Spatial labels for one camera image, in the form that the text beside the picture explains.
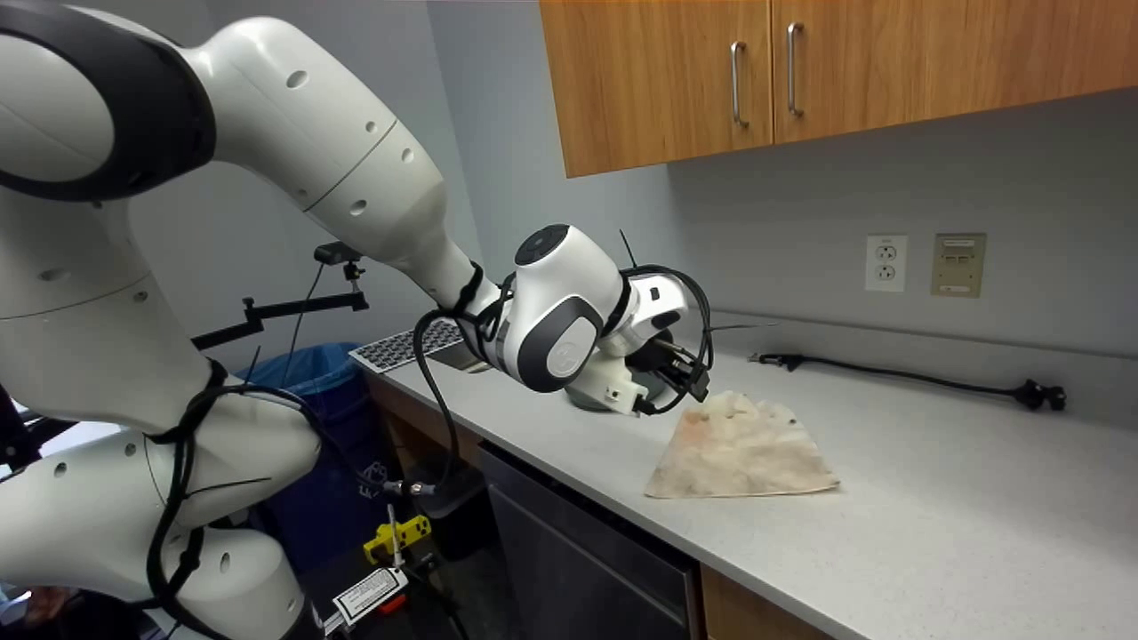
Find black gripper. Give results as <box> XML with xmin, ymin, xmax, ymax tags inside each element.
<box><xmin>614</xmin><ymin>279</ymin><xmax>713</xmax><ymax>410</ymax></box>

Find cream cloth towel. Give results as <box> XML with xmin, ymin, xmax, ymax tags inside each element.
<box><xmin>641</xmin><ymin>388</ymin><xmax>842</xmax><ymax>503</ymax></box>

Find white electrical outlet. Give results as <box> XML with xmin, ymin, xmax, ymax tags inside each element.
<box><xmin>859</xmin><ymin>230</ymin><xmax>915</xmax><ymax>298</ymax></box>

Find wooden lower cabinet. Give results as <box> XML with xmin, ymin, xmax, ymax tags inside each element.
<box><xmin>695</xmin><ymin>562</ymin><xmax>835</xmax><ymax>640</ymax></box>

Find wooden cabinet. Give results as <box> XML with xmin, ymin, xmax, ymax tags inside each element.
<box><xmin>536</xmin><ymin>0</ymin><xmax>1138</xmax><ymax>180</ymax></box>
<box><xmin>695</xmin><ymin>562</ymin><xmax>835</xmax><ymax>640</ymax></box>

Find yellow clamp tool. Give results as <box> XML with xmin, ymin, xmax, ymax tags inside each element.
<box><xmin>357</xmin><ymin>505</ymin><xmax>438</xmax><ymax>576</ymax></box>

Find wooden upper cabinet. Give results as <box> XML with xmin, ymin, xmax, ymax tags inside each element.
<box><xmin>536</xmin><ymin>0</ymin><xmax>1138</xmax><ymax>180</ymax></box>

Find blue recycling bin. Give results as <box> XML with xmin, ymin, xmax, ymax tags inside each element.
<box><xmin>241</xmin><ymin>342</ymin><xmax>410</xmax><ymax>596</ymax></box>

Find white box device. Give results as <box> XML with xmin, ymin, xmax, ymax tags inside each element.
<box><xmin>328</xmin><ymin>562</ymin><xmax>412</xmax><ymax>631</ymax></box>

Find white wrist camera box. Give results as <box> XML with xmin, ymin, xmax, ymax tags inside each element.
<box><xmin>566</xmin><ymin>351</ymin><xmax>653</xmax><ymax>421</ymax></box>

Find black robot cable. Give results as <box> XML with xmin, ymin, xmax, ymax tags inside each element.
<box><xmin>404</xmin><ymin>263</ymin><xmax>519</xmax><ymax>476</ymax></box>

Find black cable with clamp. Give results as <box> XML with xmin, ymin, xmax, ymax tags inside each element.
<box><xmin>751</xmin><ymin>348</ymin><xmax>1069</xmax><ymax>417</ymax></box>

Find silver cabinet door handle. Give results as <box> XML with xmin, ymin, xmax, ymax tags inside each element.
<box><xmin>777</xmin><ymin>17</ymin><xmax>810</xmax><ymax>126</ymax></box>
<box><xmin>721</xmin><ymin>36</ymin><xmax>755</xmax><ymax>134</ymax></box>

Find wall power outlets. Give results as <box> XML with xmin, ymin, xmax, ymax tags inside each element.
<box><xmin>928</xmin><ymin>227</ymin><xmax>992</xmax><ymax>302</ymax></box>

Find black camera on boom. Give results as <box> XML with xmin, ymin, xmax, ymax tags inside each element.
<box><xmin>189</xmin><ymin>237</ymin><xmax>373</xmax><ymax>355</ymax></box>

